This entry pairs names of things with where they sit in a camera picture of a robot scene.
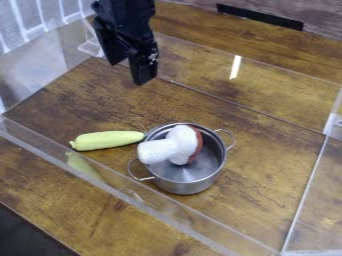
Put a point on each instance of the yellow-green toy corn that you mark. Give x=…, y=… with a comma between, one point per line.
x=106, y=139

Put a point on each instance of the white mesh curtain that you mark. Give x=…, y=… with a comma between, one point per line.
x=28, y=18

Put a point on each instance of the black bar in background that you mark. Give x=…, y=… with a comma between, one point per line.
x=261, y=17

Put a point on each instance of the clear acrylic enclosure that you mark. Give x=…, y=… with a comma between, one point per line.
x=262, y=85

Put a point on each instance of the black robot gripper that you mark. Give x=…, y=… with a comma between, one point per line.
x=122, y=28

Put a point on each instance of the silver metal pot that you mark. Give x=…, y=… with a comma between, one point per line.
x=194, y=177

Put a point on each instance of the white and brown toy mushroom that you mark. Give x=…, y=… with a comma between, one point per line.
x=178, y=148

